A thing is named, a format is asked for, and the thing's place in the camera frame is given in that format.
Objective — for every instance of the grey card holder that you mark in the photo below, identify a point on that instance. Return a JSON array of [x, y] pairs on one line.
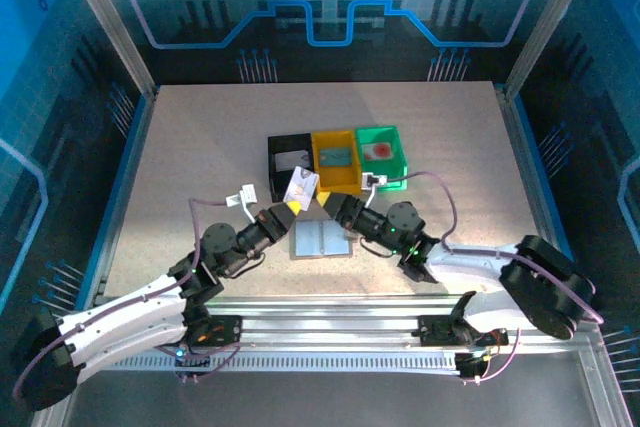
[[310, 242]]

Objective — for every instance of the white printed card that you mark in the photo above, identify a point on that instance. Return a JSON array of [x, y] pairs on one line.
[[300, 182], [290, 159]]

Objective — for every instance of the teal credit card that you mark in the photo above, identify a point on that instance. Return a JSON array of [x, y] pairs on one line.
[[336, 157]]

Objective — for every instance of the white card with red dot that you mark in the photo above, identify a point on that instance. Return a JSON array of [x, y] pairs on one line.
[[379, 150]]

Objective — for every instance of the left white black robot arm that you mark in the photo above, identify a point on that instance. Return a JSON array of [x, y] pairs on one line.
[[120, 322]]

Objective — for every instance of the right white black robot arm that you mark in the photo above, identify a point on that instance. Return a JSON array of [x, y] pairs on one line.
[[545, 287]]

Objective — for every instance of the yellow plastic bin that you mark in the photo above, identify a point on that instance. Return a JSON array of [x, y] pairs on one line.
[[340, 177]]

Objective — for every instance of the green plastic bin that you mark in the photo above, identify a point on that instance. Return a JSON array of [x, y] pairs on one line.
[[395, 167]]

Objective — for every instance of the black plastic bin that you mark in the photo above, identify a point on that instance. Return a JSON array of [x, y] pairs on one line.
[[290, 139]]

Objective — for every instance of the small black control board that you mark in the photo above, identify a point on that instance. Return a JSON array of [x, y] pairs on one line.
[[470, 364], [192, 362]]

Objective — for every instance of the blue table edge strip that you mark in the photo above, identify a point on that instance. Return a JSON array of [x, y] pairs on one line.
[[125, 157]]

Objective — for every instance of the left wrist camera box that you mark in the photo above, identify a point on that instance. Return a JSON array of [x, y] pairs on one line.
[[247, 193]]

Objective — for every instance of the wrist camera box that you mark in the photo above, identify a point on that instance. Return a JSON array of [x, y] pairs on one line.
[[372, 179], [247, 193]]

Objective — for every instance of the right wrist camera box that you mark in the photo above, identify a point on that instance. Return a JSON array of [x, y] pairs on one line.
[[372, 179]]

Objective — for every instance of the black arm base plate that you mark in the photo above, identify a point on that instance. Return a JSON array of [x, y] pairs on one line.
[[435, 329], [227, 329]]

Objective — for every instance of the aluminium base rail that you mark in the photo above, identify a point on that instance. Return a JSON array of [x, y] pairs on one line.
[[325, 319]]

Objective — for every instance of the aluminium side rail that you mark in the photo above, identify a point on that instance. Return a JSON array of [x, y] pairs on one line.
[[135, 157], [523, 157]]

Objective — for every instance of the aluminium frame post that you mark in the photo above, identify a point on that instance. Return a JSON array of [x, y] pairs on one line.
[[549, 22], [112, 22]]

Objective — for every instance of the aluminium lower frame bar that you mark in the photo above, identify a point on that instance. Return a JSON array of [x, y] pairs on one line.
[[602, 387]]

